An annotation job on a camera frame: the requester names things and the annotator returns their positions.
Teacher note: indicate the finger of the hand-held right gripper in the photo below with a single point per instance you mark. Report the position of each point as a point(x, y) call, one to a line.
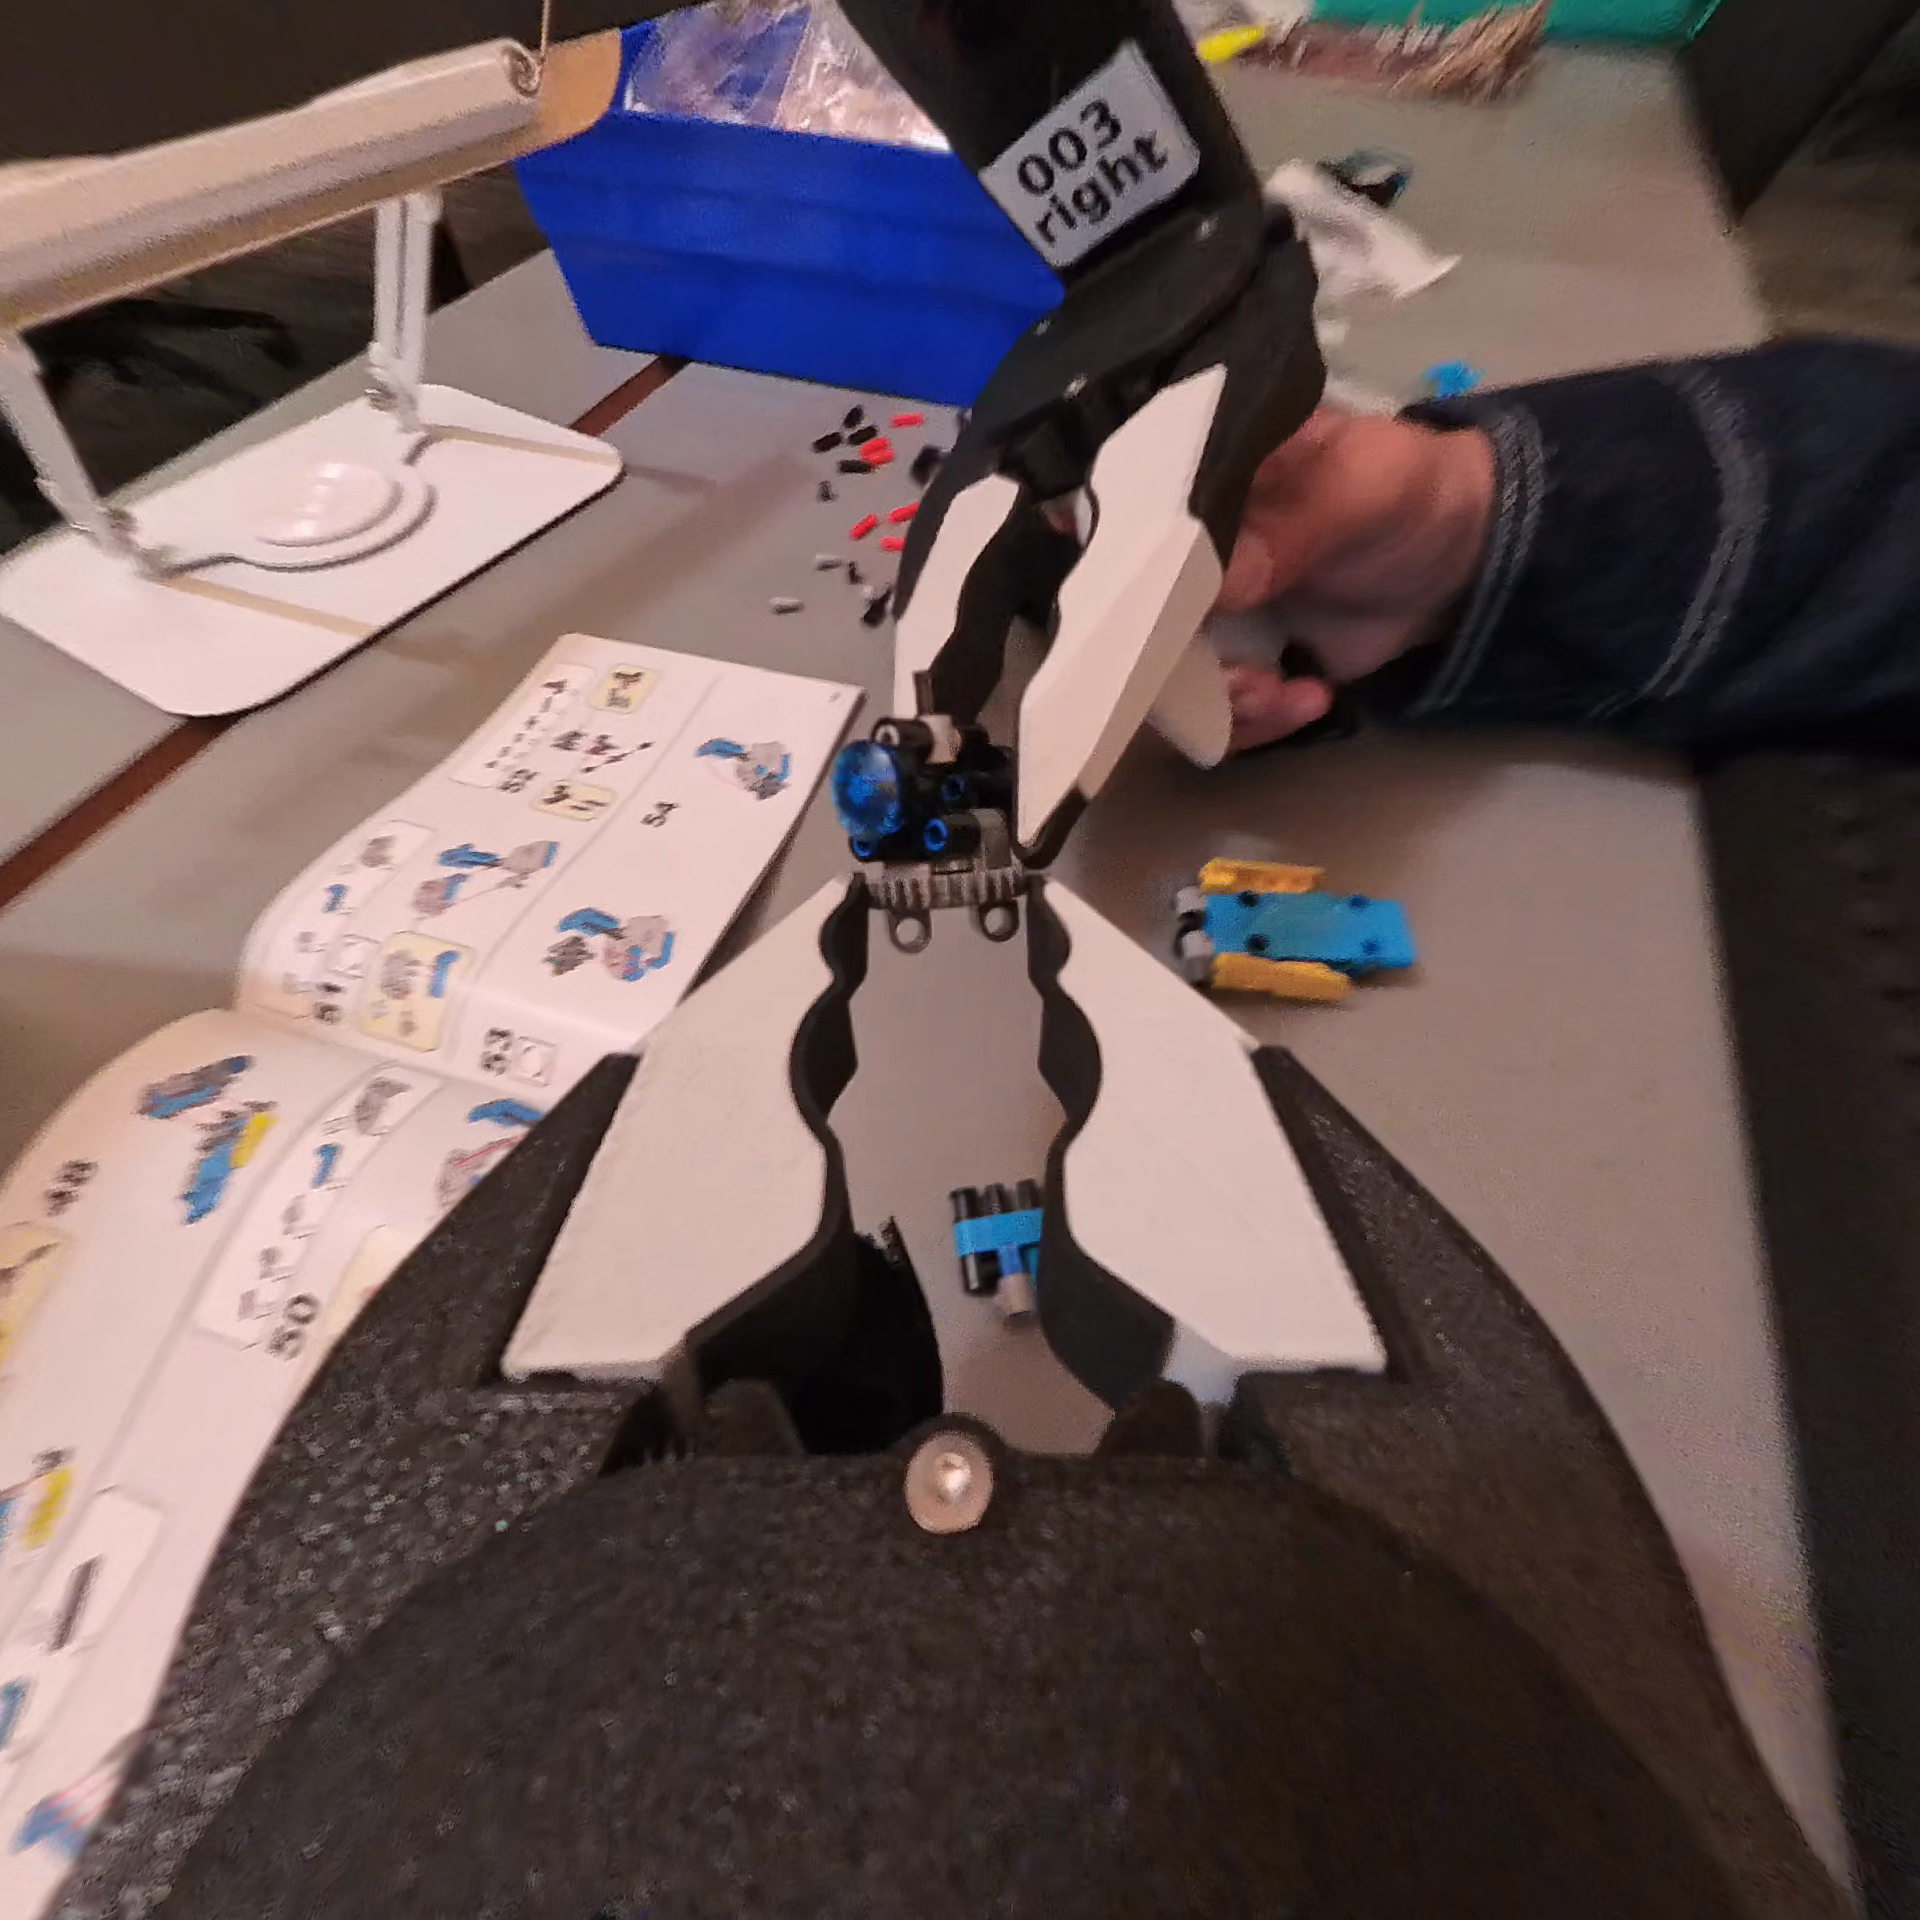
point(956, 603)
point(1126, 603)

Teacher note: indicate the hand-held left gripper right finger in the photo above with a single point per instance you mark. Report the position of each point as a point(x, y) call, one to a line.
point(1218, 1231)

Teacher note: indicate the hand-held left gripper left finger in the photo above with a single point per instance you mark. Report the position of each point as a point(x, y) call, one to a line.
point(676, 1231)

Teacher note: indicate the black grey gear assembly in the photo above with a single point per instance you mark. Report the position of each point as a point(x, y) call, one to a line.
point(885, 788)

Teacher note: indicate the blue beam with black pins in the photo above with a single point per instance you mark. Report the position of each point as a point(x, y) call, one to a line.
point(999, 1231)

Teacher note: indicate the blue yellow brick assembly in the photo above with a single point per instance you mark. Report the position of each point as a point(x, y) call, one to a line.
point(1322, 925)

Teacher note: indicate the grey desk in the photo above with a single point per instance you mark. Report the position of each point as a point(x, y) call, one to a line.
point(1501, 1200)

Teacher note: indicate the person's right hand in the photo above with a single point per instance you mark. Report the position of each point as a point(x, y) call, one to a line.
point(1366, 556)

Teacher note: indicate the crumpled clear plastic bag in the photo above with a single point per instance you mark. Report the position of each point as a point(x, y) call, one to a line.
point(1353, 227)

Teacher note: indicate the scattered red black small bricks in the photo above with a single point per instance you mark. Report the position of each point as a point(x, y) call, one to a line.
point(857, 444)

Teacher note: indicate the small blue brick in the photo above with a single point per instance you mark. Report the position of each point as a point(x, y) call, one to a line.
point(1447, 383)

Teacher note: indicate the blue storage bin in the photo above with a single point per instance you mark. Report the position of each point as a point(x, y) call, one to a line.
point(781, 270)

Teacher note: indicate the open instruction booklet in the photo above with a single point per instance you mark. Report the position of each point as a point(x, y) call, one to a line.
point(603, 842)

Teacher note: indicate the clear plastic parts bag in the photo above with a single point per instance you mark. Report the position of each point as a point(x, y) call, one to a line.
point(750, 61)

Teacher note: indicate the black panel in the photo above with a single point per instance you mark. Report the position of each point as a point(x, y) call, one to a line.
point(242, 61)

